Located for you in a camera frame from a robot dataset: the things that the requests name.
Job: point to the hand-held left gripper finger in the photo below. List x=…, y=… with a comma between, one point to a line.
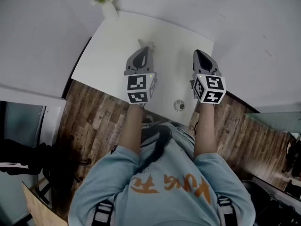
x=150, y=60
x=129, y=62

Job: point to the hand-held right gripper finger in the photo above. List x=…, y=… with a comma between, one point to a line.
x=196, y=66
x=216, y=67

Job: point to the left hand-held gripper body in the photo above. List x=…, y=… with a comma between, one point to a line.
x=138, y=83

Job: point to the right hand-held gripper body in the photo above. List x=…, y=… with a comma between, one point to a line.
x=214, y=83

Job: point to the person's right forearm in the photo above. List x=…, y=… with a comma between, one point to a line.
x=205, y=133

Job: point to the person's left forearm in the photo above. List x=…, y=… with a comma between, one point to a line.
x=131, y=131

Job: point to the white table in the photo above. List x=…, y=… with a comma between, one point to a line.
x=174, y=55

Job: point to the round grey desk grommet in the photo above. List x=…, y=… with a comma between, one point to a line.
x=179, y=105

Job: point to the white vase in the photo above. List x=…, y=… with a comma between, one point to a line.
x=109, y=11

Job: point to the light blue printed t-shirt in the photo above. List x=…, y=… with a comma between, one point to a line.
x=164, y=196

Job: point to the dark framed glass partition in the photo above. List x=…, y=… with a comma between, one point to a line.
x=23, y=123

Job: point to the wooden board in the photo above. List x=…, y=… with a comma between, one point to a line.
x=40, y=208

